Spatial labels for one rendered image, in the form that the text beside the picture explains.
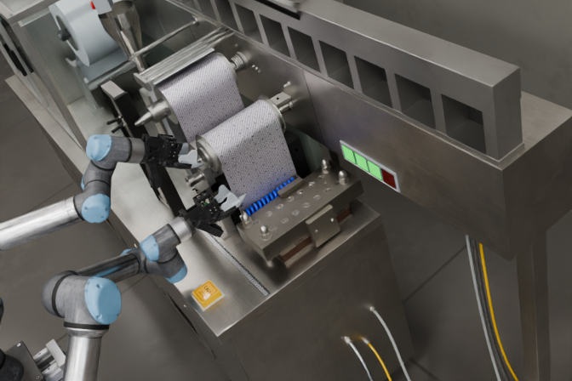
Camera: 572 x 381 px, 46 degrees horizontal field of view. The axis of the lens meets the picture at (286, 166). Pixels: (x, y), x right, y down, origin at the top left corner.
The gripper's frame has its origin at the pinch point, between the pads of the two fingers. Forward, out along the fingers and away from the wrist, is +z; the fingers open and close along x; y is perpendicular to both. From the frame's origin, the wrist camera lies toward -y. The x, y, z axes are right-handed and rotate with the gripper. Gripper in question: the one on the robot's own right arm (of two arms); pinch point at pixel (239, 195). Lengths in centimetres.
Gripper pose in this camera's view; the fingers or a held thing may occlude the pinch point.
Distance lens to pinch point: 217.6
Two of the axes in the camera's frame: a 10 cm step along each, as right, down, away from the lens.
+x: -5.6, -4.0, 7.3
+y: -2.6, -7.5, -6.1
